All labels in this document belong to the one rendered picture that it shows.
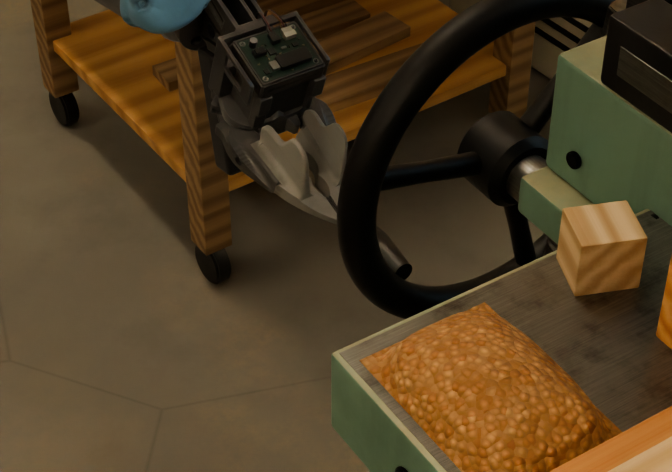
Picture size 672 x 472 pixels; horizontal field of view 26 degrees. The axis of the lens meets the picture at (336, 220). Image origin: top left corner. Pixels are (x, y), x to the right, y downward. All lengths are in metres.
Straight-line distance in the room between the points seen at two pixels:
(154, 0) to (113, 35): 1.38
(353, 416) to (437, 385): 0.07
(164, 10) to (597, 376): 0.42
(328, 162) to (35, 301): 1.12
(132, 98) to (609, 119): 1.43
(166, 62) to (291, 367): 0.55
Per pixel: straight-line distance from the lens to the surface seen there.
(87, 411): 2.02
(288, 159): 1.10
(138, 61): 2.34
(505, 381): 0.75
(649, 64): 0.86
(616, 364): 0.80
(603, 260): 0.83
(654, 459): 0.69
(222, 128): 1.14
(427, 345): 0.77
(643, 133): 0.89
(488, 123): 1.07
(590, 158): 0.94
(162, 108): 2.23
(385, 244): 1.11
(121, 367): 2.07
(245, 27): 1.12
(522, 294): 0.84
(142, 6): 1.03
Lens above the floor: 1.46
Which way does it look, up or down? 40 degrees down
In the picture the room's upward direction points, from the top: straight up
